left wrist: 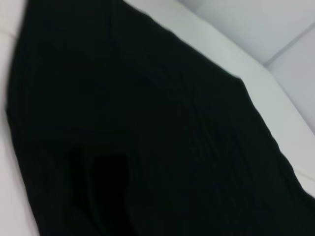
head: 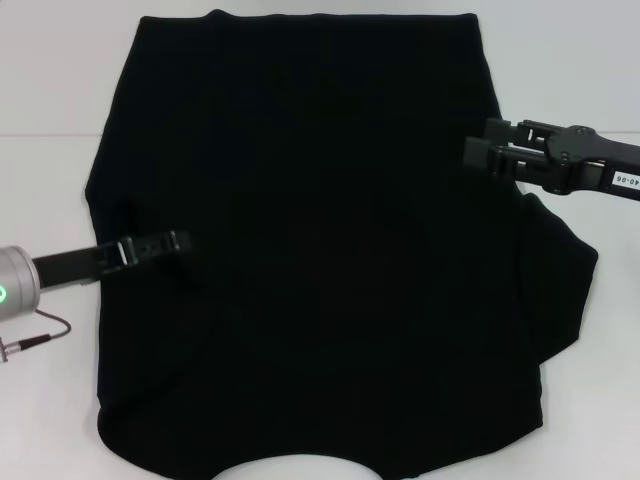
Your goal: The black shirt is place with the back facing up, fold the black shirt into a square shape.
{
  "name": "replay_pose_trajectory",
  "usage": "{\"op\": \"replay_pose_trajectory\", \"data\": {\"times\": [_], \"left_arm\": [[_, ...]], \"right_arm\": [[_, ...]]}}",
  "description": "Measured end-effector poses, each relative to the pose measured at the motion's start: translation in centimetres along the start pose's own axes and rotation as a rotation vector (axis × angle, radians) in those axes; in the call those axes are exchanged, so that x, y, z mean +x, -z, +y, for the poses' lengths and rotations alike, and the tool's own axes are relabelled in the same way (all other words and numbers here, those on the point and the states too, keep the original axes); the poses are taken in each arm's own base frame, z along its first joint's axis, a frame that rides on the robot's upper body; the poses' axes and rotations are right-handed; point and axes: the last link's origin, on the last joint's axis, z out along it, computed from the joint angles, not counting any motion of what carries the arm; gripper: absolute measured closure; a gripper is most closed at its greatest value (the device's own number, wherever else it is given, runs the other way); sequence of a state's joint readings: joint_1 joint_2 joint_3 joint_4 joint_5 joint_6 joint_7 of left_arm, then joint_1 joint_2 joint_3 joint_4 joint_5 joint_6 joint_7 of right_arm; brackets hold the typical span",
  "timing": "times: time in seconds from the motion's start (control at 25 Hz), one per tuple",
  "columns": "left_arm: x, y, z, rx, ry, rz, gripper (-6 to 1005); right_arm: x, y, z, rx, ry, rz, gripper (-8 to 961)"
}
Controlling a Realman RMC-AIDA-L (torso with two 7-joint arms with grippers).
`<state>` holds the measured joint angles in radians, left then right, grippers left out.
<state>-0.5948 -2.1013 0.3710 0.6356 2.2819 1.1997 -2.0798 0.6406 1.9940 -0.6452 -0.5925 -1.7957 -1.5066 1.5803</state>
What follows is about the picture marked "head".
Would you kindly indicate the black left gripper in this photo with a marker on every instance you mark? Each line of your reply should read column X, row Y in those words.
column 75, row 267

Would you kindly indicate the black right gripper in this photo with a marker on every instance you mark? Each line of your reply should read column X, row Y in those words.
column 595, row 160

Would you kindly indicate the black shirt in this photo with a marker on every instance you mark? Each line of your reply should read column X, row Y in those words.
column 325, row 225

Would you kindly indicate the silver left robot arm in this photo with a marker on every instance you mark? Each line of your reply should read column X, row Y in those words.
column 17, row 285

